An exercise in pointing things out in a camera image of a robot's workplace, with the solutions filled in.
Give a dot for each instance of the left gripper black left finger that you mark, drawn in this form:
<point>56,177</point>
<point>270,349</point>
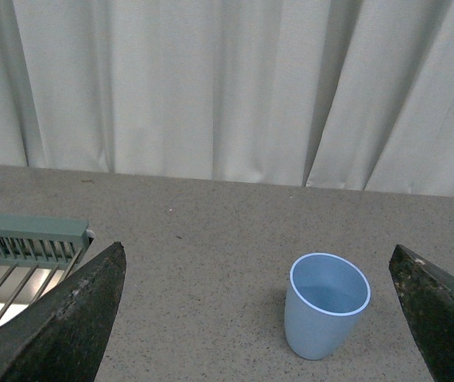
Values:
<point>63,335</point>

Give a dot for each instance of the light blue plastic cup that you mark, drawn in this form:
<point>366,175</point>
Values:
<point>325,297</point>

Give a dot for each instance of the white pleated curtain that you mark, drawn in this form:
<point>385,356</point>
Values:
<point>332,94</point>

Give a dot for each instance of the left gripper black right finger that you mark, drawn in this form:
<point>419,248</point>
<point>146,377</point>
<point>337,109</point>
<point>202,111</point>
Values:
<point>426,296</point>

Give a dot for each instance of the green dish drying rack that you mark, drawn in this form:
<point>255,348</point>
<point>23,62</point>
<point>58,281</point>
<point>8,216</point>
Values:
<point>36,254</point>

